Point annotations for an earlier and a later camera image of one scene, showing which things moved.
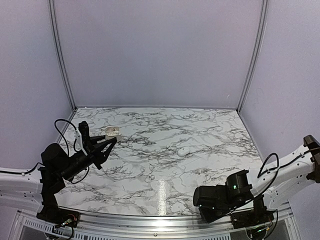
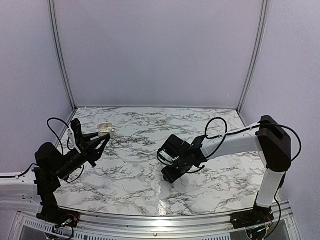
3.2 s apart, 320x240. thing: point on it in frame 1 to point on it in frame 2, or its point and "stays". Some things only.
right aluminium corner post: (255, 54) stays
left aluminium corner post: (62, 58) stays
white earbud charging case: (112, 131) to (105, 128)
